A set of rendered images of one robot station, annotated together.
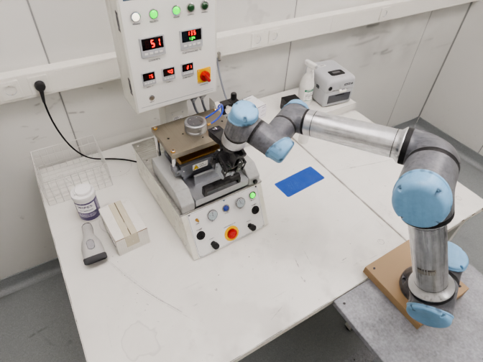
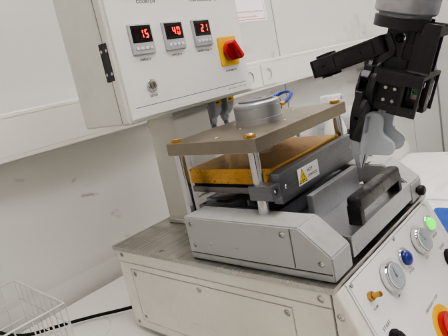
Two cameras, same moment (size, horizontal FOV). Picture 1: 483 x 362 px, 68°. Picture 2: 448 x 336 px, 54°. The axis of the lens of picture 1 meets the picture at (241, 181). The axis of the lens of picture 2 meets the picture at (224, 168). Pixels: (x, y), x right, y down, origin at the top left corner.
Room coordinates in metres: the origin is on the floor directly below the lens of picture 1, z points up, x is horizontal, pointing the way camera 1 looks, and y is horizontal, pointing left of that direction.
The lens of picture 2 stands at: (0.34, 0.40, 1.21)
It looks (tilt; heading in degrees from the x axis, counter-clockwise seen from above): 12 degrees down; 349
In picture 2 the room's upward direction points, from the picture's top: 12 degrees counter-clockwise
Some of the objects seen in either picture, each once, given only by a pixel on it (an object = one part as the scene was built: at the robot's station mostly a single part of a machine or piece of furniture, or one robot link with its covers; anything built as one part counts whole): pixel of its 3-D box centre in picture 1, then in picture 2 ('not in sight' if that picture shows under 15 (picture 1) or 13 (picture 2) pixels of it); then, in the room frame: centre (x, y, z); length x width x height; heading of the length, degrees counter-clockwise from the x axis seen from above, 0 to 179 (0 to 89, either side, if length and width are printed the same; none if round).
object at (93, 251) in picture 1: (88, 240); not in sight; (0.76, 0.55, 0.79); 0.20 x 0.08 x 0.08; 33
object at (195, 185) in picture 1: (203, 165); (297, 201); (1.01, 0.15, 0.97); 0.30 x 0.22 x 0.08; 35
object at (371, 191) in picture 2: (221, 184); (375, 193); (0.90, 0.07, 0.99); 0.15 x 0.02 x 0.04; 125
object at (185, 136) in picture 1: (197, 129); (255, 135); (1.09, 0.18, 1.08); 0.31 x 0.24 x 0.13; 125
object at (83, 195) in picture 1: (86, 202); not in sight; (0.92, 0.60, 0.83); 0.09 x 0.09 x 0.15
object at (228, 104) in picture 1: (228, 110); not in sight; (1.29, 0.07, 1.05); 0.15 x 0.05 x 0.15; 125
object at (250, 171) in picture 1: (237, 159); (349, 179); (1.07, 0.02, 0.97); 0.26 x 0.05 x 0.07; 35
